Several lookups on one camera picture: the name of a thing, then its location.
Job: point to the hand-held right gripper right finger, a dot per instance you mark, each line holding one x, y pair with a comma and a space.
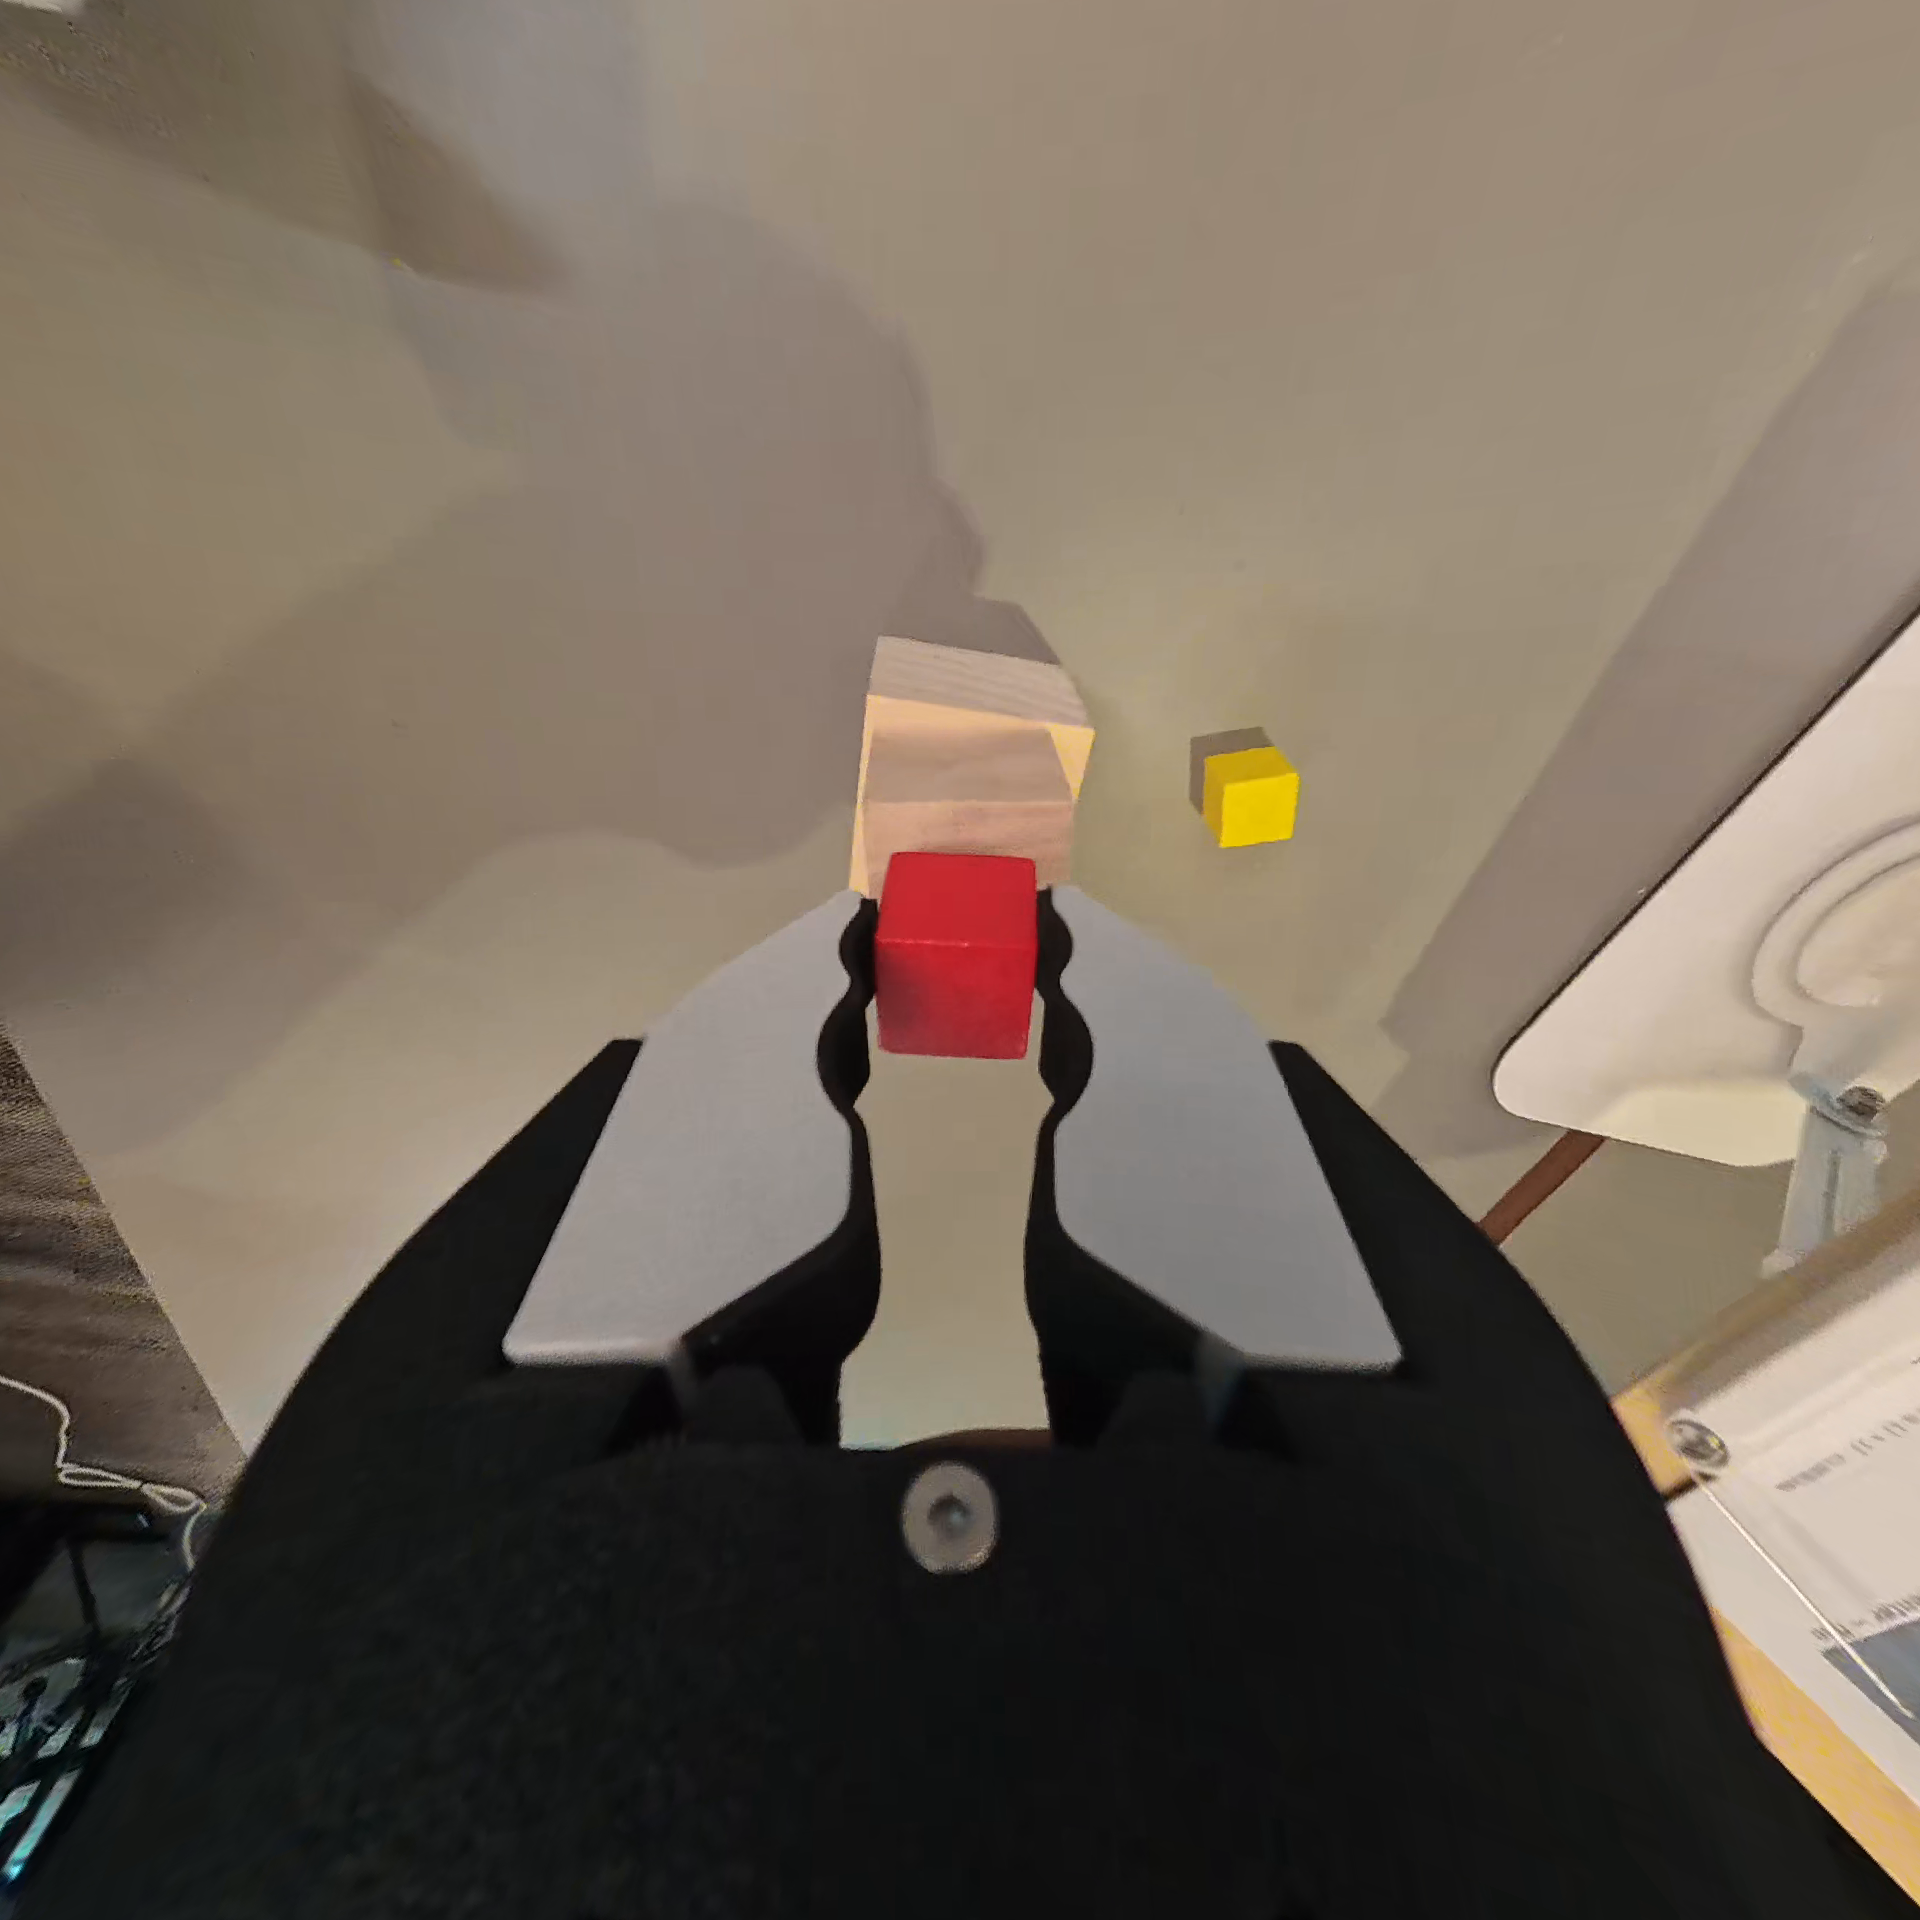
1215, 1173

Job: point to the wooden display board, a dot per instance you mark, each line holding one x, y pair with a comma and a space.
1769, 1323

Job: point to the yellow wooden cube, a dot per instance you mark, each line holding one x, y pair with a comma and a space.
1249, 794

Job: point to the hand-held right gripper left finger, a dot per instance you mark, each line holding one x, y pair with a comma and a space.
693, 1173

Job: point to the white instruction sheet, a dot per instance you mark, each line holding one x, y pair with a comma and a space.
1832, 1533

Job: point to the medium wooden cube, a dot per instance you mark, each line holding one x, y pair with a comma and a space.
975, 765

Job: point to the white folding stand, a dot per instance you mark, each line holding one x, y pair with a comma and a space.
1738, 961

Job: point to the red wooden cube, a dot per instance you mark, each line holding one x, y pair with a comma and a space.
958, 955

